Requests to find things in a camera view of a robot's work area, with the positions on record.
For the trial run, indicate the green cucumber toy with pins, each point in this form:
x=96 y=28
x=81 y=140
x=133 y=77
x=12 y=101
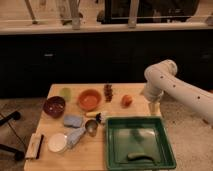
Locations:
x=138 y=156

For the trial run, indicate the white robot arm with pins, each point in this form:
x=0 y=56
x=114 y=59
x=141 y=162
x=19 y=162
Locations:
x=160 y=79

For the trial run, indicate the blue sponge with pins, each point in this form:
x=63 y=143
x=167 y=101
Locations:
x=73 y=121

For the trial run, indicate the green plastic tray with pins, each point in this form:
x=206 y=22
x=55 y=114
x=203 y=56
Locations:
x=145 y=135

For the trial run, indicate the white round dish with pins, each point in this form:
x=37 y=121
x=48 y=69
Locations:
x=57 y=143

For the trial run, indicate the dark red bowl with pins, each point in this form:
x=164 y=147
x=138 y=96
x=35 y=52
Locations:
x=54 y=106

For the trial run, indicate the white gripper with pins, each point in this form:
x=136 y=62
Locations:
x=153 y=95

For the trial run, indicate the dark red grape bunch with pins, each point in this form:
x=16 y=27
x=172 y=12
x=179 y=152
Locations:
x=108 y=92

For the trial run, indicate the orange bowl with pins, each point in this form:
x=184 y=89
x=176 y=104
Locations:
x=89 y=99

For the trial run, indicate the grey blue cloth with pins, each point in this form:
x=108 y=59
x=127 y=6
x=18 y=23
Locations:
x=74 y=136

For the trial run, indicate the red orange apple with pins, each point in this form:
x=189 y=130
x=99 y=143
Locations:
x=126 y=100

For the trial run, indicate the small metal cup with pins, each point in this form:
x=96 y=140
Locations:
x=91 y=127

